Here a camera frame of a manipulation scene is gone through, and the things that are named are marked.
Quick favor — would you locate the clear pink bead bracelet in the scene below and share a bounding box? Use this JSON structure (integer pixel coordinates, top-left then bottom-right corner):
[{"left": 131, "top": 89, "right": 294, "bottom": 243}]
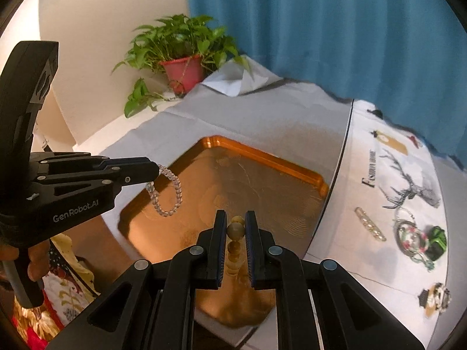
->
[{"left": 145, "top": 163, "right": 184, "bottom": 217}]

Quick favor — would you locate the clear crystal link bracelet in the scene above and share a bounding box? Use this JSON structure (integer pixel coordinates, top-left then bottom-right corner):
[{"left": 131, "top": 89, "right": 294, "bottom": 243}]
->
[{"left": 354, "top": 206, "right": 388, "bottom": 244}]

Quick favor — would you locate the silver bangle ring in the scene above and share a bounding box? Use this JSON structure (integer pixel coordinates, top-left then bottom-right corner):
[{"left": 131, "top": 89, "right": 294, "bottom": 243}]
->
[{"left": 393, "top": 218, "right": 424, "bottom": 259}]

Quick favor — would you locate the red green bead bracelet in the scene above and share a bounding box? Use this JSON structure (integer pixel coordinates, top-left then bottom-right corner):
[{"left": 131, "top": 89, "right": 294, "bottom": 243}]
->
[{"left": 397, "top": 225, "right": 436, "bottom": 272}]

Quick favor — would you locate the black white bead bracelet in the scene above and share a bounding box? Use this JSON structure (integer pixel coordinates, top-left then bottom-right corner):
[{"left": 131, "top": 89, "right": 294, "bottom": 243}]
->
[{"left": 426, "top": 282, "right": 453, "bottom": 314}]

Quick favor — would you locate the green smart watch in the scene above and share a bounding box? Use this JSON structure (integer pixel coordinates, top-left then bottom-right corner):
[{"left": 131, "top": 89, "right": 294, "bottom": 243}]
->
[{"left": 425, "top": 226, "right": 447, "bottom": 262}]

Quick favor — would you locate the person left hand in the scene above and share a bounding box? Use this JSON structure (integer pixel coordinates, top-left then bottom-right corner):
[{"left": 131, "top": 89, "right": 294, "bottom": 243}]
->
[{"left": 0, "top": 241, "right": 50, "bottom": 281}]

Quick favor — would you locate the floral red bedding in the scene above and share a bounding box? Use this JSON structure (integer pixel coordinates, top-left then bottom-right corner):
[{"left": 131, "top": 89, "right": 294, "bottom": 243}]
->
[{"left": 11, "top": 234, "right": 99, "bottom": 349}]

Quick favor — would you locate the copper metal tray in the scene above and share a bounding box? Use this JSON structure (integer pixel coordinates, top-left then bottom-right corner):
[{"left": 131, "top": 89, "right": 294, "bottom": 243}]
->
[{"left": 118, "top": 136, "right": 328, "bottom": 329}]

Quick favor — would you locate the white deer print runner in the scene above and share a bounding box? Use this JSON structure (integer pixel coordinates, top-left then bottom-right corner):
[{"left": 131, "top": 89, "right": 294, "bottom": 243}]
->
[{"left": 248, "top": 99, "right": 454, "bottom": 350}]

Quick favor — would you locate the red flower pot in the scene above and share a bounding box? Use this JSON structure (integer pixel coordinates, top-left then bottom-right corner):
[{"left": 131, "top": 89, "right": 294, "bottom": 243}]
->
[{"left": 160, "top": 55, "right": 205, "bottom": 95}]

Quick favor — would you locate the grey table cloth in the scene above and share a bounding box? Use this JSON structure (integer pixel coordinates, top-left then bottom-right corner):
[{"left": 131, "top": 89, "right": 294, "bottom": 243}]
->
[{"left": 72, "top": 55, "right": 467, "bottom": 350}]

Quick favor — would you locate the green potted plant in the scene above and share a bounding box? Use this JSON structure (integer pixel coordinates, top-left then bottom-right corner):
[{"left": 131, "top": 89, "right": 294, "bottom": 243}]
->
[{"left": 112, "top": 13, "right": 251, "bottom": 99}]

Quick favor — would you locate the blue curtain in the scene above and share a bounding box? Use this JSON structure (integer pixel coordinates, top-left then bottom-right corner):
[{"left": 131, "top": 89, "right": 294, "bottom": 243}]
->
[{"left": 188, "top": 0, "right": 466, "bottom": 161}]

